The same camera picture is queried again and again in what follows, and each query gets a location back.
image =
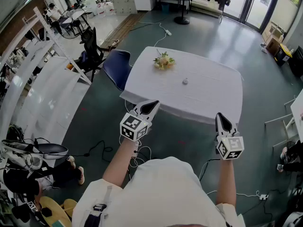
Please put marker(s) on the white metal table frame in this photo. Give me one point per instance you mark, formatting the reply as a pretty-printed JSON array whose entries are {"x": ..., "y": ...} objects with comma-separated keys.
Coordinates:
[{"x": 284, "y": 124}]

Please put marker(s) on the white curtain sheet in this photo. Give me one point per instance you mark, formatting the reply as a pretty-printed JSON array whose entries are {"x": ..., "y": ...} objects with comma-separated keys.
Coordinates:
[{"x": 47, "y": 98}]

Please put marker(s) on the person's left forearm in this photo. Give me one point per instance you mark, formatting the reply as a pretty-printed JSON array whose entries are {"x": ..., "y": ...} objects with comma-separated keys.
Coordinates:
[{"x": 120, "y": 159}]

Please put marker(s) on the person's right forearm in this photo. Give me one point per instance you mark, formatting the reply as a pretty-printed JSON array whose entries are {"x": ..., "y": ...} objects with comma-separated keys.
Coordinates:
[{"x": 226, "y": 181}]

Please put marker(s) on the cardboard box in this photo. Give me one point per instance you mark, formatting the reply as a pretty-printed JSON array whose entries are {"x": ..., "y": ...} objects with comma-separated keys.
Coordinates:
[{"x": 274, "y": 45}]

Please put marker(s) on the yellow flower bouquet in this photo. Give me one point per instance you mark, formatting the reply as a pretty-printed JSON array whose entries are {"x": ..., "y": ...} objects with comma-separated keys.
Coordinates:
[{"x": 164, "y": 61}]

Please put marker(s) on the person's white shirt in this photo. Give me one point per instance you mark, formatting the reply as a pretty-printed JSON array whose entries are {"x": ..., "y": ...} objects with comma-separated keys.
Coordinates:
[{"x": 161, "y": 197}]

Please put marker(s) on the black and yellow bin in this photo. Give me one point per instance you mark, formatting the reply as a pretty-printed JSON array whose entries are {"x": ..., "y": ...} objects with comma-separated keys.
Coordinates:
[{"x": 282, "y": 54}]

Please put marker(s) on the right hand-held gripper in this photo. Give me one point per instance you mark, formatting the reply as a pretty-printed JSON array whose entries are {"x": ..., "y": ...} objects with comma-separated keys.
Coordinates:
[{"x": 230, "y": 148}]

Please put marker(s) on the teal waste bin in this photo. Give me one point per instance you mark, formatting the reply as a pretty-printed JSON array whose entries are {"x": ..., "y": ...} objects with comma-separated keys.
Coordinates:
[{"x": 165, "y": 7}]

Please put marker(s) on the small white round device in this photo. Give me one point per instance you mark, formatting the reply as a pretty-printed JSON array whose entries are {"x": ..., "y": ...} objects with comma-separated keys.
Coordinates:
[{"x": 185, "y": 81}]

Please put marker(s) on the white power strip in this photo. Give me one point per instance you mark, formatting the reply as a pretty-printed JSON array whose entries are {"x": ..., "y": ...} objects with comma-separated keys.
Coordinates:
[
  {"x": 168, "y": 32},
  {"x": 115, "y": 41}
]

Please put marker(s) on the white metal rack frame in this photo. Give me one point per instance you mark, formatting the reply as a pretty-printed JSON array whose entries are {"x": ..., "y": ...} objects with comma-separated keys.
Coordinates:
[{"x": 59, "y": 44}]

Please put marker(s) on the black office chair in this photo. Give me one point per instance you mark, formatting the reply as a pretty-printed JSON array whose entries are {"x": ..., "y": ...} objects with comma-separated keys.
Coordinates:
[{"x": 91, "y": 48}]

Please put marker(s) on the white socket box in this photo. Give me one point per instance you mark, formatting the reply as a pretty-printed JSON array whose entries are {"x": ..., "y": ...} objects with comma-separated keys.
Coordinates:
[{"x": 136, "y": 146}]

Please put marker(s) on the wooden floor platform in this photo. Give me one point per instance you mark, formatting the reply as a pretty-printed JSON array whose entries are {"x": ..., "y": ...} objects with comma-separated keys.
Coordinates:
[{"x": 123, "y": 29}]

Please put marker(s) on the black pedestal fan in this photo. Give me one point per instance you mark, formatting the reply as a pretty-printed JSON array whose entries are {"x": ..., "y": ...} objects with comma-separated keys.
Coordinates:
[{"x": 181, "y": 20}]

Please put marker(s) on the round wooden stool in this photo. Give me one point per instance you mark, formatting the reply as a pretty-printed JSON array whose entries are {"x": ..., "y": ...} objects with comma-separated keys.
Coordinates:
[{"x": 53, "y": 209}]

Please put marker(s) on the blue chair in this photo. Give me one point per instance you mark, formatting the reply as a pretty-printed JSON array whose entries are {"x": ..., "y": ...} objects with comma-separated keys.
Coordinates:
[{"x": 117, "y": 67}]

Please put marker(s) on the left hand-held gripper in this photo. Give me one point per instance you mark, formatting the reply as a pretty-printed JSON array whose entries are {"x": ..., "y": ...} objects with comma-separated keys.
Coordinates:
[{"x": 132, "y": 126}]

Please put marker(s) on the white tablecloth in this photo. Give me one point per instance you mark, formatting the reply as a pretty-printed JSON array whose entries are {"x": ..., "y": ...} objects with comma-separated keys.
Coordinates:
[{"x": 201, "y": 96}]

